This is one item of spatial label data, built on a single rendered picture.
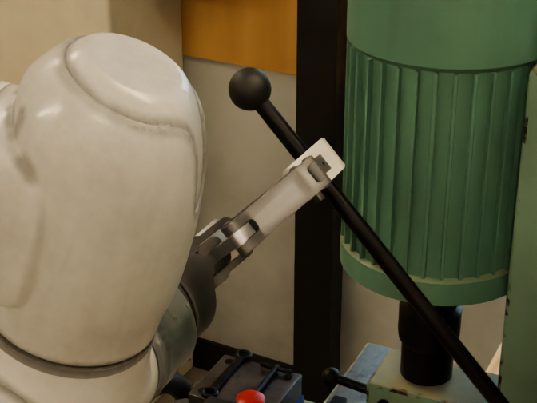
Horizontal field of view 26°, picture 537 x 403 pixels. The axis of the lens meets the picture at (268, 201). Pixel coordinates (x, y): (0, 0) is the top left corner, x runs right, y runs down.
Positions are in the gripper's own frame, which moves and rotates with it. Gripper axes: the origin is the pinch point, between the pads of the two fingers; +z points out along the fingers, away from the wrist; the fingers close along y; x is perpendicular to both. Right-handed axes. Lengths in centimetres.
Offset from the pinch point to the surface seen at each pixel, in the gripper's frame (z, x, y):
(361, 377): 35, -26, -30
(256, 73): -0.1, 8.8, 6.6
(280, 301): 147, -29, -119
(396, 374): 13.3, -22.0, -10.4
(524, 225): 7.2, -14.6, 13.3
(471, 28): 6.4, 1.0, 20.6
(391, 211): 5.6, -7.2, 5.1
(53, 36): 119, 49, -101
